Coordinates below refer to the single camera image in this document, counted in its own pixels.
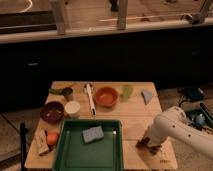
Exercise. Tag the dark purple grape bunch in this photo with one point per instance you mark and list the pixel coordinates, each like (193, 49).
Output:
(143, 143)

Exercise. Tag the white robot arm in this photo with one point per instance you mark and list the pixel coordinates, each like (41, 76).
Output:
(173, 123)

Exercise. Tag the orange red bowl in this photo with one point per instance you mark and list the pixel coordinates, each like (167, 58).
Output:
(106, 97)

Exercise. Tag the dark maroon bowl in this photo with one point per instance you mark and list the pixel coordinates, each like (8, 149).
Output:
(52, 112)

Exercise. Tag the white long utensil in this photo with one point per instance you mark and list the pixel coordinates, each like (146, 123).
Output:
(90, 97)

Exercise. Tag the light green cup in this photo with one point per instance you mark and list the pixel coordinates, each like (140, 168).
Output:
(127, 90)

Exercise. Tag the small metal cup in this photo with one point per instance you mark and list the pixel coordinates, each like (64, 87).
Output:
(67, 93)

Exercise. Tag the white cup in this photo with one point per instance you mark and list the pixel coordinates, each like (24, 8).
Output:
(72, 109)

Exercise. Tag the grey blue triangular cloth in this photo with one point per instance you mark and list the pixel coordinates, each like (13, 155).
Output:
(147, 96)

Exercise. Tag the blue sponge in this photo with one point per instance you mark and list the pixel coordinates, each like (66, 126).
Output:
(93, 134)

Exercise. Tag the green vegetable toy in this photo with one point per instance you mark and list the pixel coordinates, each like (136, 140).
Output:
(55, 91)

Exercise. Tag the orange fruit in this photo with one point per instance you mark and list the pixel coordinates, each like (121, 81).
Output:
(52, 138)

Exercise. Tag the green plastic tray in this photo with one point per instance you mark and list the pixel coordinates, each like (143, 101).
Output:
(73, 154)

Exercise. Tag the green bin with items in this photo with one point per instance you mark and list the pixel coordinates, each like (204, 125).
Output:
(200, 120)

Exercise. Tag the black chair post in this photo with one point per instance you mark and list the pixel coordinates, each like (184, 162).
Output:
(23, 132)

